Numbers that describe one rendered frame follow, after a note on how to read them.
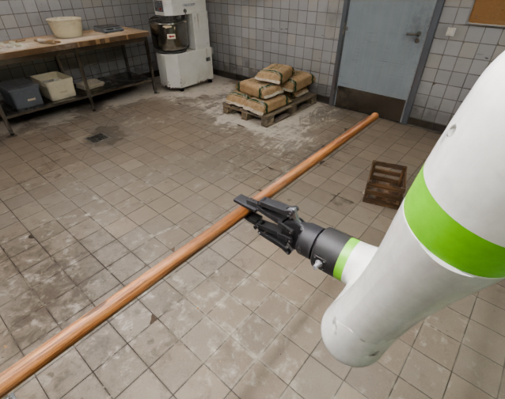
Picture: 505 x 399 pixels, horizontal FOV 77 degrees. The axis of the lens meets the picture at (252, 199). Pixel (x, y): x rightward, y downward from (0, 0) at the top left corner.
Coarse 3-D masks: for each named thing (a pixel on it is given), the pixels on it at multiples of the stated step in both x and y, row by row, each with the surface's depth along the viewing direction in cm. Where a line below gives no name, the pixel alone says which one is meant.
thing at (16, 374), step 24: (336, 144) 105; (264, 192) 82; (240, 216) 75; (192, 240) 67; (168, 264) 62; (144, 288) 59; (96, 312) 53; (72, 336) 50; (24, 360) 47; (48, 360) 48; (0, 384) 44
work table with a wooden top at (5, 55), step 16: (96, 32) 451; (112, 32) 451; (128, 32) 451; (144, 32) 458; (16, 48) 366; (32, 48) 366; (48, 48) 377; (64, 48) 390; (80, 48) 407; (96, 48) 421; (0, 64) 352; (80, 64) 413; (128, 64) 532; (112, 80) 494; (128, 80) 494; (144, 80) 494; (80, 96) 434; (0, 112) 368; (16, 112) 385
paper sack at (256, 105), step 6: (276, 96) 413; (282, 96) 415; (246, 102) 409; (252, 102) 404; (258, 102) 399; (264, 102) 397; (270, 102) 400; (276, 102) 407; (282, 102) 417; (288, 102) 425; (246, 108) 409; (252, 108) 404; (258, 108) 398; (264, 108) 395; (270, 108) 403; (276, 108) 413; (258, 114) 398
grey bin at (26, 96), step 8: (16, 80) 412; (24, 80) 412; (0, 88) 392; (8, 88) 385; (16, 88) 385; (24, 88) 387; (32, 88) 394; (8, 96) 388; (16, 96) 385; (24, 96) 391; (32, 96) 398; (40, 96) 405; (16, 104) 389; (24, 104) 395; (32, 104) 402
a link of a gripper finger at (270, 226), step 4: (264, 220) 78; (256, 224) 77; (264, 224) 76; (268, 224) 76; (272, 224) 76; (256, 228) 77; (260, 228) 77; (264, 228) 76; (268, 228) 75; (272, 228) 75; (276, 228) 74; (280, 228) 74; (268, 232) 75; (272, 232) 74; (276, 232) 73; (280, 232) 73; (280, 236) 72; (284, 236) 71; (284, 240) 72; (288, 240) 71; (292, 240) 71
